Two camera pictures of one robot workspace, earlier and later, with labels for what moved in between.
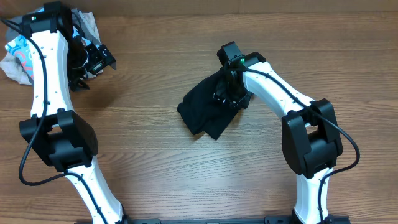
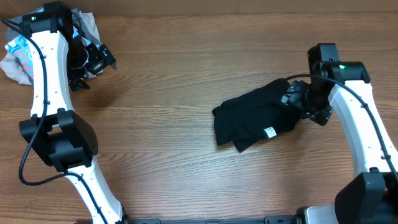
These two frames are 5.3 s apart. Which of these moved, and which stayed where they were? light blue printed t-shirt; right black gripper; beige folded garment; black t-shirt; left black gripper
Moved: black t-shirt; right black gripper
Stayed: beige folded garment; left black gripper; light blue printed t-shirt
